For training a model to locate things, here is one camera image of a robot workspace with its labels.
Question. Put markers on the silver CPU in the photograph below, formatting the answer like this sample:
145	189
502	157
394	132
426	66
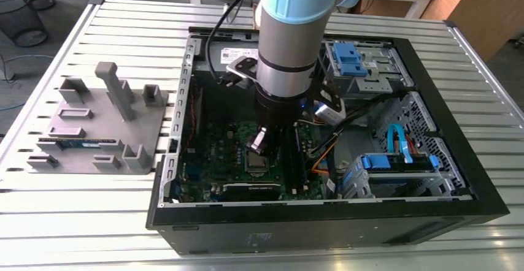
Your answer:
256	162

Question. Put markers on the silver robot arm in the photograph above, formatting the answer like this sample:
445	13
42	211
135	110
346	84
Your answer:
286	38

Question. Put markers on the CPU socket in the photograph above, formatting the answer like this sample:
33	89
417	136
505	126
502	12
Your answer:
256	169

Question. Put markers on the white four-pin connector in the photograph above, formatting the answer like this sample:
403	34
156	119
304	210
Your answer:
230	134

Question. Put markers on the grey power supply unit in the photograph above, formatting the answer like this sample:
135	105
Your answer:
220	99

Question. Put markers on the black RAM slot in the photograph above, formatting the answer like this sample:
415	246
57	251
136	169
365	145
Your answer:
292	166
296	166
287	166

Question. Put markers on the green motherboard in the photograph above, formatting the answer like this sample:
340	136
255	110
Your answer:
220	176

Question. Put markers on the grey drive cage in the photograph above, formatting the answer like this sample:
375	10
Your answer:
367	88

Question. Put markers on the blue drive latch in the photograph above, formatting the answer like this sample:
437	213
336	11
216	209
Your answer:
347	59

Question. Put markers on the black graphics card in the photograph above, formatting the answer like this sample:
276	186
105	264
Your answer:
248	192

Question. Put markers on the blue VGA port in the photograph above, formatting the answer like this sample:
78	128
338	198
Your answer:
192	173

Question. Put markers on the black disk blue carrier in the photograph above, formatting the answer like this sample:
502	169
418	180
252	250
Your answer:
393	162

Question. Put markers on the grey disk bay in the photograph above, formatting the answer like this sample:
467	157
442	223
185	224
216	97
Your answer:
402	176

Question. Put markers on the black PC case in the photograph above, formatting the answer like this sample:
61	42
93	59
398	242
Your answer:
286	231

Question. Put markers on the grey parts rack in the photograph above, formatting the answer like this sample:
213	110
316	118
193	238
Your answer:
101	151

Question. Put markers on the RAM stick blue label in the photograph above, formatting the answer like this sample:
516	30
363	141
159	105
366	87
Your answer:
73	144

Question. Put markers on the wooden cabinet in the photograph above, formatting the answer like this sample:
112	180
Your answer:
486	13

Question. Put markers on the large black mesh wastebasket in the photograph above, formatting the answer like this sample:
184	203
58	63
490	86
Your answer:
24	19

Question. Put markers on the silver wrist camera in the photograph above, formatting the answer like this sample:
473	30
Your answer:
328	113
240	71

